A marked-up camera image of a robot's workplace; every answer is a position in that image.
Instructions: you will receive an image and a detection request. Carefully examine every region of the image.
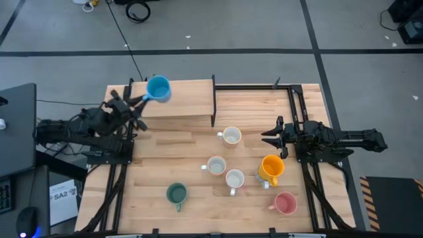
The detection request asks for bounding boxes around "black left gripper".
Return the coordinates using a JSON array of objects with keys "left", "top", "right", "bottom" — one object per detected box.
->
[{"left": 105, "top": 89, "right": 149, "bottom": 133}]

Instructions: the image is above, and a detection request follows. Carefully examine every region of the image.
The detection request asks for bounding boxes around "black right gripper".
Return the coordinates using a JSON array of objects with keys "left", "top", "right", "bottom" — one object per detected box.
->
[{"left": 260, "top": 115, "right": 301, "bottom": 160}]

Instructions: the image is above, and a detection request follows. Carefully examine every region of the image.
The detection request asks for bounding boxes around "plain blue mug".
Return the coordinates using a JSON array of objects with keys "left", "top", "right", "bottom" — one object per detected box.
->
[{"left": 142, "top": 75, "right": 173, "bottom": 104}]

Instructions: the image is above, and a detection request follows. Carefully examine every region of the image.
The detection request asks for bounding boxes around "plain yellow mug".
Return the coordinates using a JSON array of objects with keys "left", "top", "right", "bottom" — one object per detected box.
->
[{"left": 257, "top": 154, "right": 286, "bottom": 188}]

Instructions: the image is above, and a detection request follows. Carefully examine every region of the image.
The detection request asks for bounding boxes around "yellow patterned white mug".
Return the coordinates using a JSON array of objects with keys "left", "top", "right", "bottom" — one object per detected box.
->
[{"left": 216, "top": 126, "right": 243, "bottom": 149}]

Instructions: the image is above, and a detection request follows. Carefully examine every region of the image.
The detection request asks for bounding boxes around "blue patterned white mug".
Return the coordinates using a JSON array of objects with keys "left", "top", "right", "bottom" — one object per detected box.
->
[{"left": 254, "top": 171, "right": 270, "bottom": 190}]

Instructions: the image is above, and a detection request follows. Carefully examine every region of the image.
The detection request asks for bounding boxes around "red patterned white mug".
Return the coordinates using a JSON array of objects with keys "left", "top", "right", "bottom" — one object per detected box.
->
[{"left": 225, "top": 168, "right": 246, "bottom": 197}]

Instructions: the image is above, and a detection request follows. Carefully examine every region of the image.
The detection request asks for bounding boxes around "grey patterned white mug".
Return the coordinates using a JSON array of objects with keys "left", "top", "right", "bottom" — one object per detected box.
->
[{"left": 200, "top": 155, "right": 227, "bottom": 177}]

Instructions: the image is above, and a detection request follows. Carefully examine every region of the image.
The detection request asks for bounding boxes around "plain pink mug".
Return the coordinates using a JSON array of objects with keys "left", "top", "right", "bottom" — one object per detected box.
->
[{"left": 268, "top": 191, "right": 298, "bottom": 216}]

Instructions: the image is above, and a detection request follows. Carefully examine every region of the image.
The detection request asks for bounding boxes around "plain green mug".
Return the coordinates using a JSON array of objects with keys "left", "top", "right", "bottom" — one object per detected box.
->
[{"left": 165, "top": 182, "right": 188, "bottom": 213}]

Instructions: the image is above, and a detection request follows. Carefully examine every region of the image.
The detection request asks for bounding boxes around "grey side desk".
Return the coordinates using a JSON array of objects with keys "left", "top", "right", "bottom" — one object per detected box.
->
[{"left": 0, "top": 82, "right": 37, "bottom": 178}]

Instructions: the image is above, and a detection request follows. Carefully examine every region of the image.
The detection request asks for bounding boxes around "white printed paper sheet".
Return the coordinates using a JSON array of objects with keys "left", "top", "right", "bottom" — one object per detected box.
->
[{"left": 49, "top": 179, "right": 79, "bottom": 227}]

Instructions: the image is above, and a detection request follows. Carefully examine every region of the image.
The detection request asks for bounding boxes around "black hazard-striped floor mat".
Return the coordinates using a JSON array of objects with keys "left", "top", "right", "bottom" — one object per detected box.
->
[{"left": 359, "top": 176, "right": 423, "bottom": 234}]

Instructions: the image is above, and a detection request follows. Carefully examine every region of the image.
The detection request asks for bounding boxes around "dark grey desk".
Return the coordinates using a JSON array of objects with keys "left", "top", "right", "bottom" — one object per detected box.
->
[{"left": 0, "top": 165, "right": 51, "bottom": 238}]

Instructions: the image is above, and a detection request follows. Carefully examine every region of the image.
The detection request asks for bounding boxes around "black keyboard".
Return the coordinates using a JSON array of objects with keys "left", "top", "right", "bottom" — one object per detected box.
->
[{"left": 0, "top": 178, "right": 14, "bottom": 214}]

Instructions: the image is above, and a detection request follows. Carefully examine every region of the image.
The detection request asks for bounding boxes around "black computer mouse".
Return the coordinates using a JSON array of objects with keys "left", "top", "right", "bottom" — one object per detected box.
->
[{"left": 16, "top": 206, "right": 39, "bottom": 238}]

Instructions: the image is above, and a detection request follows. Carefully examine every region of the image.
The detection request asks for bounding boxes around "black equipment case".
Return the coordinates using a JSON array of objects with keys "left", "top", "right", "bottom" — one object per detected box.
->
[
  {"left": 388, "top": 0, "right": 423, "bottom": 23},
  {"left": 398, "top": 18, "right": 423, "bottom": 46}
]

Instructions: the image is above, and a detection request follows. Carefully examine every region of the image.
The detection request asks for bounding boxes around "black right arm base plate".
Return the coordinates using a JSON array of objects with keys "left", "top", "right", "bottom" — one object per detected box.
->
[{"left": 295, "top": 137, "right": 345, "bottom": 163}]

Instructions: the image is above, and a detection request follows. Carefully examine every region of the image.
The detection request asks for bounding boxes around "wooden shelf with black frame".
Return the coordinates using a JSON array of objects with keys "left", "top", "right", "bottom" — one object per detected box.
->
[{"left": 127, "top": 74, "right": 217, "bottom": 128}]

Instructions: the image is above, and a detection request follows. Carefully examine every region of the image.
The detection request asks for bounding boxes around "black aluminium table frame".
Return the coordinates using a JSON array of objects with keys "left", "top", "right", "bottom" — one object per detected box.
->
[{"left": 75, "top": 77, "right": 366, "bottom": 238}]

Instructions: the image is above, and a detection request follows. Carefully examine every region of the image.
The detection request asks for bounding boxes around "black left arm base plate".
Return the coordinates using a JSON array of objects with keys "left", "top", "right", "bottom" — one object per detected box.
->
[{"left": 86, "top": 138, "right": 135, "bottom": 165}]

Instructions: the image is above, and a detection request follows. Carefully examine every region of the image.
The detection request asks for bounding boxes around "long black floor cable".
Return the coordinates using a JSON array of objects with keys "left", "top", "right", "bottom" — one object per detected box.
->
[{"left": 104, "top": 0, "right": 145, "bottom": 82}]

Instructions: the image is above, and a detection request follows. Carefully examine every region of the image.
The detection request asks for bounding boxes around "coiled black cable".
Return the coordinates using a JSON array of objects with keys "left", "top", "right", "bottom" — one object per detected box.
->
[{"left": 124, "top": 1, "right": 152, "bottom": 24}]

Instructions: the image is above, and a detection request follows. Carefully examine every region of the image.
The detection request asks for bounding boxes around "thin black equipment cable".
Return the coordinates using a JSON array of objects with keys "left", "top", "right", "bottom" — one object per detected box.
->
[{"left": 379, "top": 9, "right": 403, "bottom": 32}]

